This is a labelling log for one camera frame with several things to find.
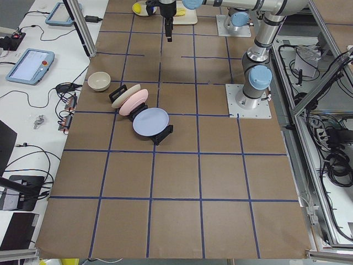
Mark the black dish rack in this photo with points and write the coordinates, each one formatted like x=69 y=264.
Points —
x=157 y=139

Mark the far teach pendant tablet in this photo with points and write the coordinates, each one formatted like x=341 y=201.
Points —
x=59 y=16

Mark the metal bolts cluster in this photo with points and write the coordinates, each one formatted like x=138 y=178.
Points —
x=40 y=120

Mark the black monitor stand base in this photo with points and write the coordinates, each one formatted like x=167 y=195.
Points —
x=20 y=192

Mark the black power adapter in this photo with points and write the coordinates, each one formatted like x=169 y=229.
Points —
x=92 y=19

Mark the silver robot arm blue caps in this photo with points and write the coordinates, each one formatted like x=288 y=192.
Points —
x=257 y=76

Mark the blue plate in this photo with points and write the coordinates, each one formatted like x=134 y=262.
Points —
x=151 y=121

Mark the aluminium frame post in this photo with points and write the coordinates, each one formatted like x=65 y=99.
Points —
x=81 y=27

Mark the yellow lemon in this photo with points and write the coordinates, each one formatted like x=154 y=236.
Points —
x=136 y=8

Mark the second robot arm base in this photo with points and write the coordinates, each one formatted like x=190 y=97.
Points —
x=236 y=18

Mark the near teach pendant tablet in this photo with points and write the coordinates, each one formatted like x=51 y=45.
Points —
x=31 y=67

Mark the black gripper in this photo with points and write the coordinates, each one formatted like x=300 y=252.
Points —
x=167 y=10

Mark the yellow bread roll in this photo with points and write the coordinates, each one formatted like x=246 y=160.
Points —
x=180 y=12

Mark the cream bowl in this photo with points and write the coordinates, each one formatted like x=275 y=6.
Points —
x=99 y=81

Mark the pink plate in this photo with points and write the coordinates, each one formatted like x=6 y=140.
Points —
x=134 y=101

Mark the white tray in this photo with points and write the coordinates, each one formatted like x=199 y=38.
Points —
x=189 y=18

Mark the teach pendant tablet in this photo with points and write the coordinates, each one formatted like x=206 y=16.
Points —
x=31 y=67
x=59 y=16

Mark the cream plate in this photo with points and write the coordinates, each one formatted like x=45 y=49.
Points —
x=120 y=100

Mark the brown paper table mat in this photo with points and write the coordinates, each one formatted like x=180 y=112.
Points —
x=217 y=187

